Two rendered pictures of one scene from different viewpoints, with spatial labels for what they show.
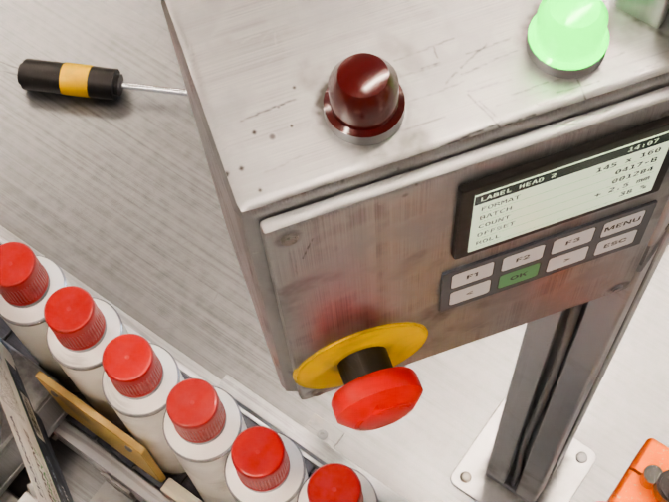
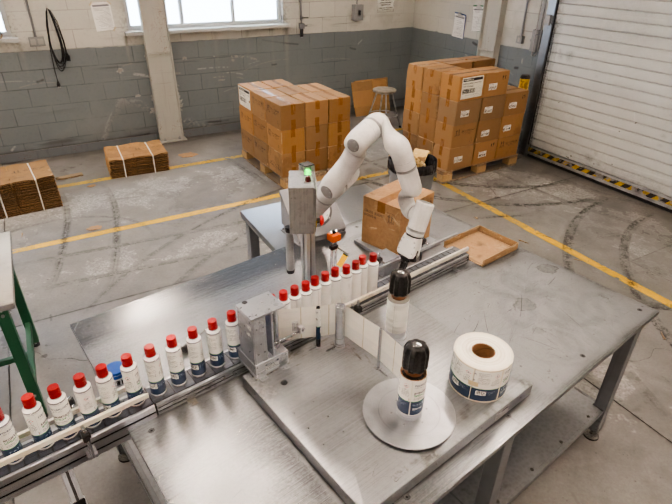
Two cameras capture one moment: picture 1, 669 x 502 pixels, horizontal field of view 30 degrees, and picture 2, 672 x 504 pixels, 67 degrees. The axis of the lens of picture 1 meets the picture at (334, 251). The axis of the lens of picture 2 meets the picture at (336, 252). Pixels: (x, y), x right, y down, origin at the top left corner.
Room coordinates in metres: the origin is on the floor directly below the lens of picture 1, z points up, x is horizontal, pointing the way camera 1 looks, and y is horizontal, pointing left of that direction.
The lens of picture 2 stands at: (-0.18, 1.68, 2.20)
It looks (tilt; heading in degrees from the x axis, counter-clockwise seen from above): 30 degrees down; 279
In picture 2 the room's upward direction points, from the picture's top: 1 degrees clockwise
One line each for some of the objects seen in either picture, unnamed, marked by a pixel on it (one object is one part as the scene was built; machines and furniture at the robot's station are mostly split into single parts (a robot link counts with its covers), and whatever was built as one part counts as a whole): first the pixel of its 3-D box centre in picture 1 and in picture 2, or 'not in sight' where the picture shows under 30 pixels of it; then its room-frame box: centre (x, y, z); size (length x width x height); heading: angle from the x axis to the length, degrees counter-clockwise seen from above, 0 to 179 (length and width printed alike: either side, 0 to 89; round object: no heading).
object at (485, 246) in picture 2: not in sight; (480, 244); (-0.56, -0.81, 0.85); 0.30 x 0.26 x 0.04; 48
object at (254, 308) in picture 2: not in sight; (260, 305); (0.30, 0.31, 1.14); 0.14 x 0.11 x 0.01; 48
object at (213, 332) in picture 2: not in sight; (215, 342); (0.47, 0.35, 0.98); 0.05 x 0.05 x 0.20
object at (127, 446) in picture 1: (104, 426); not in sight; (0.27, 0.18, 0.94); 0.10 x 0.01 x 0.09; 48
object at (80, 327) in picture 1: (102, 360); not in sight; (0.31, 0.17, 0.98); 0.05 x 0.05 x 0.20
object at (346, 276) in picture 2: not in sight; (345, 285); (0.06, -0.09, 0.98); 0.05 x 0.05 x 0.20
